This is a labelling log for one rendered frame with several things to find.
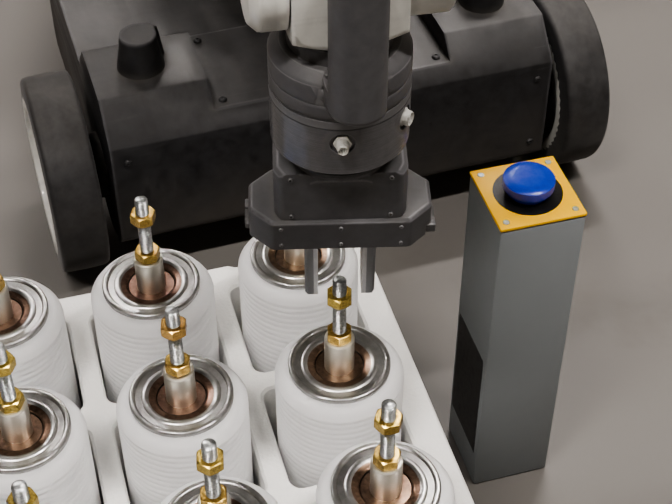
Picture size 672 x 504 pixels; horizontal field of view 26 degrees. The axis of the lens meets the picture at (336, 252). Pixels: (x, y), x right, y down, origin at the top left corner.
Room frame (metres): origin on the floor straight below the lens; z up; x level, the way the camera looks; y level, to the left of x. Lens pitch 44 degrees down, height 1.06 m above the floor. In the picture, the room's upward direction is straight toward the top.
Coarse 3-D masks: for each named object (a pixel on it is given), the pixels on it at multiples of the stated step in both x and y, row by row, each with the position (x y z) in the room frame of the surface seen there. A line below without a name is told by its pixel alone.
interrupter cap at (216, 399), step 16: (144, 368) 0.71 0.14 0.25; (160, 368) 0.71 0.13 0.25; (208, 368) 0.71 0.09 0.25; (144, 384) 0.69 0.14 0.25; (160, 384) 0.69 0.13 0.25; (208, 384) 0.69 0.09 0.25; (224, 384) 0.69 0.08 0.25; (144, 400) 0.68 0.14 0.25; (160, 400) 0.68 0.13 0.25; (208, 400) 0.68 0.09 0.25; (224, 400) 0.68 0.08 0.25; (144, 416) 0.66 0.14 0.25; (160, 416) 0.66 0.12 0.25; (176, 416) 0.66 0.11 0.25; (192, 416) 0.66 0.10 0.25; (208, 416) 0.66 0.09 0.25; (224, 416) 0.66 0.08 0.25; (160, 432) 0.65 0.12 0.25; (176, 432) 0.65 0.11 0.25; (192, 432) 0.65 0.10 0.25
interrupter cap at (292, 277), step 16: (256, 240) 0.84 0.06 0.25; (256, 256) 0.82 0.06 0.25; (272, 256) 0.82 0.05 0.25; (320, 256) 0.83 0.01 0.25; (336, 256) 0.82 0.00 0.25; (256, 272) 0.81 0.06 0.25; (272, 272) 0.81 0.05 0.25; (288, 272) 0.81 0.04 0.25; (304, 272) 0.81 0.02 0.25; (320, 272) 0.81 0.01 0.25; (336, 272) 0.81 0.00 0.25; (288, 288) 0.79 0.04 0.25; (304, 288) 0.79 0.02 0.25
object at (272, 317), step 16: (240, 256) 0.83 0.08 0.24; (352, 256) 0.83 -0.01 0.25; (240, 272) 0.82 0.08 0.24; (352, 272) 0.81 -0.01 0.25; (240, 288) 0.82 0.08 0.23; (256, 288) 0.80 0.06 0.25; (272, 288) 0.79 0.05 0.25; (320, 288) 0.79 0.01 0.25; (352, 288) 0.81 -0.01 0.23; (256, 304) 0.79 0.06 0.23; (272, 304) 0.78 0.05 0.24; (288, 304) 0.78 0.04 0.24; (304, 304) 0.78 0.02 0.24; (320, 304) 0.78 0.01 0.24; (352, 304) 0.81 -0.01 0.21; (256, 320) 0.79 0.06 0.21; (272, 320) 0.79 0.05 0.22; (288, 320) 0.78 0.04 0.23; (304, 320) 0.78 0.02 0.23; (320, 320) 0.78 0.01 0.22; (352, 320) 0.81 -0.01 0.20; (256, 336) 0.79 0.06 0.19; (272, 336) 0.78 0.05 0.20; (288, 336) 0.78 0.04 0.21; (256, 352) 0.79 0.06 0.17; (272, 352) 0.78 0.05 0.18; (256, 368) 0.80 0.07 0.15; (272, 368) 0.79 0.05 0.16
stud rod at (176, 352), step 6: (174, 306) 0.69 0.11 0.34; (168, 312) 0.68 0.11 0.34; (174, 312) 0.68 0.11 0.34; (168, 318) 0.68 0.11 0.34; (174, 318) 0.68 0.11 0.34; (168, 324) 0.68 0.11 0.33; (174, 324) 0.68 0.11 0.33; (168, 342) 0.68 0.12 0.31; (174, 342) 0.68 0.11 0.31; (180, 342) 0.68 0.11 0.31; (174, 348) 0.68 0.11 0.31; (180, 348) 0.68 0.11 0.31; (174, 354) 0.68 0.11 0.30; (180, 354) 0.68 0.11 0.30; (174, 360) 0.68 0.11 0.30; (180, 360) 0.68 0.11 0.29
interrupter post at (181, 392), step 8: (192, 368) 0.68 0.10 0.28; (168, 376) 0.67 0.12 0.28; (184, 376) 0.67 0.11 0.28; (192, 376) 0.68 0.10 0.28; (168, 384) 0.67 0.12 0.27; (176, 384) 0.67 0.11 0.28; (184, 384) 0.67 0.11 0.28; (192, 384) 0.68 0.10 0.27; (168, 392) 0.67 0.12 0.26; (176, 392) 0.67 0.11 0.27; (184, 392) 0.67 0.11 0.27; (192, 392) 0.68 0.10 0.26; (168, 400) 0.67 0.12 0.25; (176, 400) 0.67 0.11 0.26; (184, 400) 0.67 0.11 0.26; (192, 400) 0.67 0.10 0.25
